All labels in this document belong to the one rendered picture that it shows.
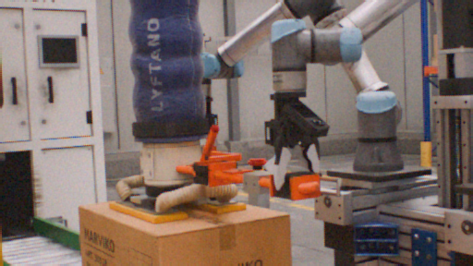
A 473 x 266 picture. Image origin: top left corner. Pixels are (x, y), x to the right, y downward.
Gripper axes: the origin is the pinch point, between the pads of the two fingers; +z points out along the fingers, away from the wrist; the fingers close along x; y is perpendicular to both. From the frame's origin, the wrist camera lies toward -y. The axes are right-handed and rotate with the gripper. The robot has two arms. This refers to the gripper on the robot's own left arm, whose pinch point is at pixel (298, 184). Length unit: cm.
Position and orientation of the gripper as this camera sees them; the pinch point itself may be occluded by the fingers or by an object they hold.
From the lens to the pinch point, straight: 140.5
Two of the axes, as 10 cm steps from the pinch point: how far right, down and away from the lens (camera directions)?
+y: -5.4, -0.4, 8.4
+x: -8.4, 0.6, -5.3
